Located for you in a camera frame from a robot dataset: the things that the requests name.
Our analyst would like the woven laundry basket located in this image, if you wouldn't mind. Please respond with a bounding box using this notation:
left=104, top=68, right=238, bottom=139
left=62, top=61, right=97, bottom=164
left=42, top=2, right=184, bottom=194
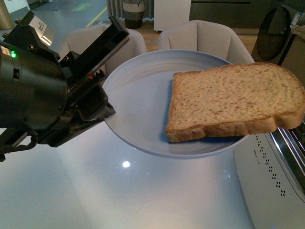
left=122, top=0, right=145, bottom=29

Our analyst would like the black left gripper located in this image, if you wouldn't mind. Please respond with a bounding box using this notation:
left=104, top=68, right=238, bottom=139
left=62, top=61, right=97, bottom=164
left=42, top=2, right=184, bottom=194
left=2, top=12, right=129, bottom=147

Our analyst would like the grey curtain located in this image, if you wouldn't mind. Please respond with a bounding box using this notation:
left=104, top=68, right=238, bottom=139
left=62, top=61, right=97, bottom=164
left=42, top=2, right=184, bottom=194
left=106, top=0, right=154, bottom=20

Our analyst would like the dark grey washing machine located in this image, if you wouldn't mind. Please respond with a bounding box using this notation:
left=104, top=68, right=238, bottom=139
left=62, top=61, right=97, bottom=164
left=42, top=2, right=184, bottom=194
left=252, top=0, right=305, bottom=65

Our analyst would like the white and chrome toaster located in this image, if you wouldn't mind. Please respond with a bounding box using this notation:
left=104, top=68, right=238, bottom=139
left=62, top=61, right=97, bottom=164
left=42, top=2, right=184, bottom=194
left=233, top=128, right=305, bottom=229

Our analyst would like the white refrigerator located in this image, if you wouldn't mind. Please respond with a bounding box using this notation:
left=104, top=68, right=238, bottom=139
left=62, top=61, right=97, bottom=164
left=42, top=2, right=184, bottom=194
left=154, top=0, right=191, bottom=31

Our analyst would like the gold planter with plant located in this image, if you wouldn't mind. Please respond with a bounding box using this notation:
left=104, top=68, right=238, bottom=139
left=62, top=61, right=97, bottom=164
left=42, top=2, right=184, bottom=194
left=0, top=0, right=14, bottom=30

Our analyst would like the dark grey kitchen cabinet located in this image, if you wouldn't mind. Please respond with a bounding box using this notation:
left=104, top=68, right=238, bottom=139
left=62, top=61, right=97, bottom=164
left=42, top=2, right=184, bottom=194
left=189, top=0, right=271, bottom=29

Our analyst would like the beige chair on right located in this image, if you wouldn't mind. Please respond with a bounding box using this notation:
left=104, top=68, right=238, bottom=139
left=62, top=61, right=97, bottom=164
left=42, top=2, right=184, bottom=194
left=158, top=20, right=254, bottom=64

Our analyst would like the slice of bread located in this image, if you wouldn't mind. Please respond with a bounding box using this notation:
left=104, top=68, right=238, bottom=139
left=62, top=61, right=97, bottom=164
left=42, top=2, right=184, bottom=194
left=166, top=62, right=305, bottom=142

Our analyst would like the beige chair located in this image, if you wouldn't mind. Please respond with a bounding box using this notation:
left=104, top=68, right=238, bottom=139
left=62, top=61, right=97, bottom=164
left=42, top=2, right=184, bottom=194
left=158, top=20, right=254, bottom=64
left=55, top=24, right=147, bottom=76

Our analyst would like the light blue round plate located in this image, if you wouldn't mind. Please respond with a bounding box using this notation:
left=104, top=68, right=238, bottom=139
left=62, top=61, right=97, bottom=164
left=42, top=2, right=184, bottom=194
left=103, top=50, right=244, bottom=159

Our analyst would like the beige chair on left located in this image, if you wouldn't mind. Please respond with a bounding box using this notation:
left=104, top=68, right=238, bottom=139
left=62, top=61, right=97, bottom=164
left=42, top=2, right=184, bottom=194
left=55, top=24, right=147, bottom=76

